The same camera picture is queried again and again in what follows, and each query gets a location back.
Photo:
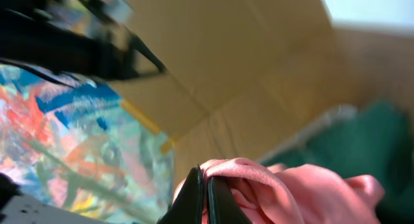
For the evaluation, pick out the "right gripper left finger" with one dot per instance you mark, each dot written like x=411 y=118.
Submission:
x=188 y=205

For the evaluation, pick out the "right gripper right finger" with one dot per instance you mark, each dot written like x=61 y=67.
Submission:
x=222 y=206

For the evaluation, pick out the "salmon pink garment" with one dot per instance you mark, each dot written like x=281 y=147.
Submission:
x=304 y=194

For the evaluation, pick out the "dark green garment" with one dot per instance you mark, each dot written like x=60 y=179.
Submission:
x=376 y=140

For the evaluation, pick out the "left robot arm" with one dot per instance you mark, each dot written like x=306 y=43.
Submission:
x=29 y=40

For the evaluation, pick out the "colourful painted board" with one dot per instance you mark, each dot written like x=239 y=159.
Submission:
x=75 y=145

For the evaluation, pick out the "cardboard box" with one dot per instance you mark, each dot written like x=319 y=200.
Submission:
x=245 y=75

